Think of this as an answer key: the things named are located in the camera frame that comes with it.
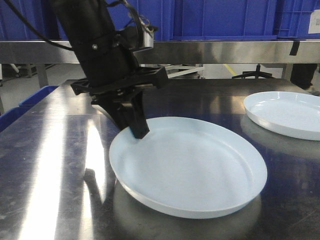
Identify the blue plastic crate right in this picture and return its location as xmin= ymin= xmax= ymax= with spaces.
xmin=172 ymin=0 xmax=320 ymax=41

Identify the steel shelf leg right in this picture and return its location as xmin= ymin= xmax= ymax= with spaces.
xmin=281 ymin=63 xmax=294 ymax=81

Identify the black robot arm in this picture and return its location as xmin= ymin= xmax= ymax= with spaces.
xmin=50 ymin=0 xmax=168 ymax=139

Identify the black tape strip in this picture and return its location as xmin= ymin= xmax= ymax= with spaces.
xmin=289 ymin=40 xmax=300 ymax=56

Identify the black chair base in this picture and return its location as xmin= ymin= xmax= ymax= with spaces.
xmin=231 ymin=63 xmax=275 ymax=79

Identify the white label on crate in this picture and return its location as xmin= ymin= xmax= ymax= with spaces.
xmin=308 ymin=9 xmax=320 ymax=34

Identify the white metal frame background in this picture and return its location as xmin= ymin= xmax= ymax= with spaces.
xmin=139 ymin=63 xmax=206 ymax=80

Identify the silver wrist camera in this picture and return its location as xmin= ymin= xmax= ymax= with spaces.
xmin=134 ymin=15 xmax=159 ymax=52

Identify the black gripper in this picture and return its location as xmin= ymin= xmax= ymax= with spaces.
xmin=71 ymin=34 xmax=168 ymax=139

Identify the blue plastic crate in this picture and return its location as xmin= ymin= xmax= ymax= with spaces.
xmin=107 ymin=0 xmax=175 ymax=42
xmin=172 ymin=0 xmax=320 ymax=41
xmin=0 ymin=0 xmax=68 ymax=41

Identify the blue plastic crate left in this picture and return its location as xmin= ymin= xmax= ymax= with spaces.
xmin=0 ymin=0 xmax=68 ymax=41

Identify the steel shelf leg left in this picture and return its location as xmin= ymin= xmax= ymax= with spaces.
xmin=35 ymin=63 xmax=49 ymax=88

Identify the stainless steel shelf rail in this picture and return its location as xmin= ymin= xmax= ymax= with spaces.
xmin=0 ymin=39 xmax=320 ymax=64

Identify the blue bin beside table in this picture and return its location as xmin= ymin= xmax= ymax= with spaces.
xmin=0 ymin=85 xmax=58 ymax=132

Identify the blue plastic crate middle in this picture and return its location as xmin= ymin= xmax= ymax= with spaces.
xmin=107 ymin=0 xmax=175 ymax=42

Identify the light blue plate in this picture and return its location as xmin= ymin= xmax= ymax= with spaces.
xmin=243 ymin=91 xmax=320 ymax=141
xmin=109 ymin=116 xmax=268 ymax=219

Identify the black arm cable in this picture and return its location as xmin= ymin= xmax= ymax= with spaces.
xmin=4 ymin=0 xmax=73 ymax=51

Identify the steel shelf leg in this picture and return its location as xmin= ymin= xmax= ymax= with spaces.
xmin=281 ymin=63 xmax=294 ymax=81
xmin=35 ymin=63 xmax=49 ymax=88

